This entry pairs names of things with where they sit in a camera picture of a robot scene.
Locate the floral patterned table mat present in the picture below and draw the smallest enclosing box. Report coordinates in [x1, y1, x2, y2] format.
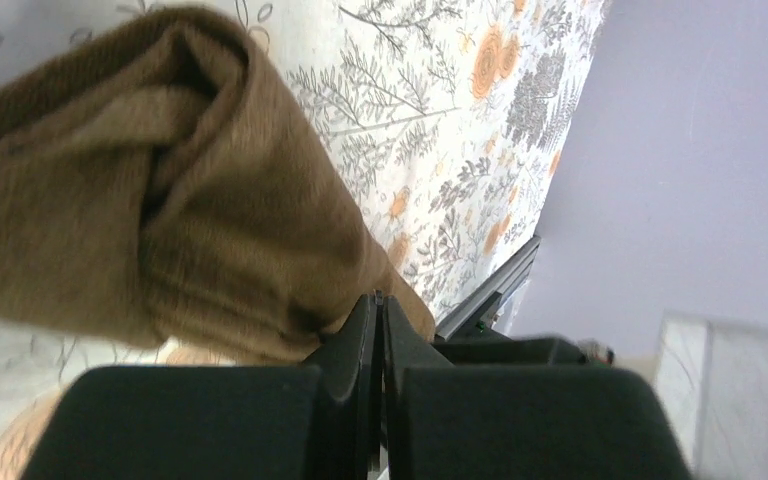
[0, 1, 612, 479]

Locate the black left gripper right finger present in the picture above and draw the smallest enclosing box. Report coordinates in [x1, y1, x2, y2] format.
[381, 297, 691, 479]

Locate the brown cloth napkin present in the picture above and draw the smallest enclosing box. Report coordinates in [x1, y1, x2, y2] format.
[0, 7, 435, 364]

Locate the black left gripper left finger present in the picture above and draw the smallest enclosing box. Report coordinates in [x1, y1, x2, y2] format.
[23, 295, 378, 479]

